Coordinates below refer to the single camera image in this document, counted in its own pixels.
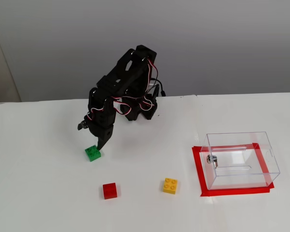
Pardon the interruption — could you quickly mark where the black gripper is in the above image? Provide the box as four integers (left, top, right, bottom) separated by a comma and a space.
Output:
77, 106, 116, 151

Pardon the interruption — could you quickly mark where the green lego brick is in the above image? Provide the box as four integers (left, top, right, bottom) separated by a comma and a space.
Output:
84, 144, 102, 162

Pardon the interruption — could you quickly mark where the red lego brick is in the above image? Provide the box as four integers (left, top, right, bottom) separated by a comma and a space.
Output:
102, 182, 118, 200

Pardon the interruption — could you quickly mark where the yellow lego brick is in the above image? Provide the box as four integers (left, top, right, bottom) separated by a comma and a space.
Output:
163, 177, 179, 194

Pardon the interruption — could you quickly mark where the transparent plastic box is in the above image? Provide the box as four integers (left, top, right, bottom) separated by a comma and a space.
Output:
200, 131, 281, 191

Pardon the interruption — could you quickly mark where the black table clamp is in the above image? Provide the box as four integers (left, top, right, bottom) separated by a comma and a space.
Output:
151, 84, 160, 107

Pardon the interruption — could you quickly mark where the silver cam lock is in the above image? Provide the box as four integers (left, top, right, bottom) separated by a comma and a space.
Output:
207, 154, 219, 168

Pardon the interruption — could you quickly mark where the red tape square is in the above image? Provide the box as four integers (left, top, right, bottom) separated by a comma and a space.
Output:
192, 143, 275, 198

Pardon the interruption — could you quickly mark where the red white wrist wire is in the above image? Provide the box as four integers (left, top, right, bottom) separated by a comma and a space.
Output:
86, 96, 126, 121

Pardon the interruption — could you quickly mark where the red white base wire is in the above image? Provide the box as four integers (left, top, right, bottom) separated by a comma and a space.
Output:
114, 95, 155, 116

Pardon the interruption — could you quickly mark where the black power cable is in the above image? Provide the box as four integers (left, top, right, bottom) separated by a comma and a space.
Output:
151, 77, 167, 97

